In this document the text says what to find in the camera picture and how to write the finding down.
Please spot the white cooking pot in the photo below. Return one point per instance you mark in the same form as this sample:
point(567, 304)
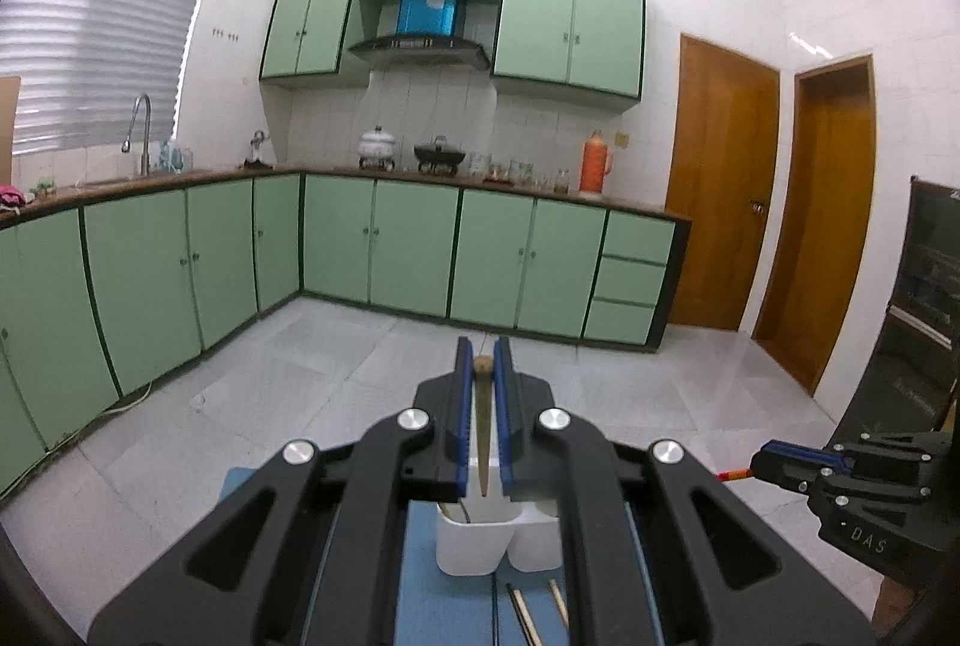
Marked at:
point(377, 143)

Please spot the small potted plant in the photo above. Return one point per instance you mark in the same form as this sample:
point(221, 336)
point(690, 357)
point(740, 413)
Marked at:
point(43, 188)

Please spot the metal kitchen faucet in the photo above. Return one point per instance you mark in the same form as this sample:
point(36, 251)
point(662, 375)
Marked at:
point(145, 128)

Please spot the wall hooks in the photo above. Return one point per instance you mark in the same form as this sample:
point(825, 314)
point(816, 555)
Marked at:
point(226, 34)

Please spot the black wok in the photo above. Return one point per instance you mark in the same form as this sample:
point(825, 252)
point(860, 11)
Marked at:
point(440, 152)

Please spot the small glass jar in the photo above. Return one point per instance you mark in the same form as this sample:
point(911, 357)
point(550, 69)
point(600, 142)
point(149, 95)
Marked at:
point(562, 182)

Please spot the pink cloth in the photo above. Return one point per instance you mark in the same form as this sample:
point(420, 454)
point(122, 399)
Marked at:
point(10, 196)

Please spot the yellowed wall socket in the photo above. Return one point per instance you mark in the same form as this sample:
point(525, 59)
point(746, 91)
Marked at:
point(622, 140)

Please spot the green wall cabinet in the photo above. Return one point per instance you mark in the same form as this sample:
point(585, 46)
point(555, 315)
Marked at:
point(570, 23)
point(311, 23)

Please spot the white window blind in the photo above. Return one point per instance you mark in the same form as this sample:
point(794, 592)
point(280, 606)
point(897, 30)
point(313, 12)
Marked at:
point(97, 15)

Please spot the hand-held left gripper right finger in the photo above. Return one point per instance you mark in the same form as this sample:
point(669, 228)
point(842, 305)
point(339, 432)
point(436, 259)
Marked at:
point(504, 406)

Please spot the green base cabinet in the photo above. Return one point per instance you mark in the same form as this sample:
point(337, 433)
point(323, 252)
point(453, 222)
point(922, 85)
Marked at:
point(142, 293)
point(420, 248)

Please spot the person's right hand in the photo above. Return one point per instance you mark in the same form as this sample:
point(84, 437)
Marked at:
point(892, 612)

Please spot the green cabinet drawer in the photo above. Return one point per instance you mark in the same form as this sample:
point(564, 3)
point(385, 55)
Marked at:
point(637, 237)
point(628, 280)
point(619, 322)

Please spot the black glass-door cabinet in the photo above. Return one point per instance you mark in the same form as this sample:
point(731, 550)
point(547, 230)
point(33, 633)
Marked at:
point(926, 286)

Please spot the white two-compartment utensil holder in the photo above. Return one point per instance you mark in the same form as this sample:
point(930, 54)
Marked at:
point(469, 550)

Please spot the wooden door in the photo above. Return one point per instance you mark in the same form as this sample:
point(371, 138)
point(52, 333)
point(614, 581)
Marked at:
point(825, 218)
point(712, 188)

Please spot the plain bamboo chopstick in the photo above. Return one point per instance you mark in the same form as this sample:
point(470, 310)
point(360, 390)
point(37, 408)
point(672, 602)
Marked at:
point(484, 421)

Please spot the blue table mat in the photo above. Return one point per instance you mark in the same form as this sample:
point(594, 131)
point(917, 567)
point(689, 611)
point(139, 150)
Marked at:
point(450, 616)

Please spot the blue box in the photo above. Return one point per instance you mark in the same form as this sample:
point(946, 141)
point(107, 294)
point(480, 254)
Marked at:
point(427, 12)

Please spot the bottles by sink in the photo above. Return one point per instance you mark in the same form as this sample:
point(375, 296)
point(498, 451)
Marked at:
point(176, 157)

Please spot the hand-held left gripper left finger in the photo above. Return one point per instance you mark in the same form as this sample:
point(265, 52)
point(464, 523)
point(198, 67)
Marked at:
point(465, 406)

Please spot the orange thermos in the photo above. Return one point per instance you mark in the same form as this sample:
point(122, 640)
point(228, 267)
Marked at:
point(595, 166)

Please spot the red-patterned bamboo chopstick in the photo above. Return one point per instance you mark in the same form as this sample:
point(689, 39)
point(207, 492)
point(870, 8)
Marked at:
point(559, 602)
point(733, 474)
point(525, 616)
point(450, 511)

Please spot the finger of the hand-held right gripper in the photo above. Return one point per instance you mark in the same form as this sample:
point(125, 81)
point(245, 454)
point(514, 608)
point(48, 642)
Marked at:
point(787, 470)
point(802, 450)

